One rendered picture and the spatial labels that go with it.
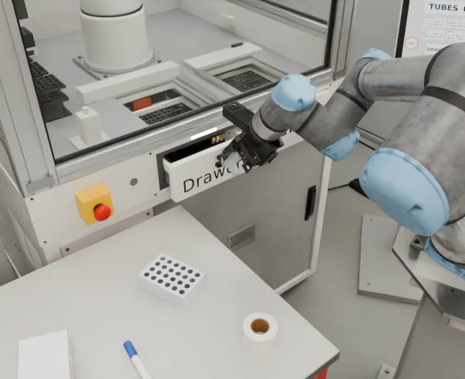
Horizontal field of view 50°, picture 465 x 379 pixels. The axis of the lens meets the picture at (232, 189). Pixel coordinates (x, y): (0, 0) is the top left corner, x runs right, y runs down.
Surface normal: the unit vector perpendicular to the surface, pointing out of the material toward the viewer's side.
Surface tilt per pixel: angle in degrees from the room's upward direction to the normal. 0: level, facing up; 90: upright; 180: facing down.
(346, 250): 0
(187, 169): 90
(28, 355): 0
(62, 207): 90
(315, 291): 0
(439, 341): 90
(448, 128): 47
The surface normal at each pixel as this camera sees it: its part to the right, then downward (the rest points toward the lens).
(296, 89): 0.35, -0.38
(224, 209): 0.61, 0.48
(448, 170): 0.07, 0.16
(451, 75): -0.60, -0.59
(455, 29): -0.18, -0.07
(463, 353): -0.47, 0.53
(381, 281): -0.01, -0.77
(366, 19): -0.75, 0.40
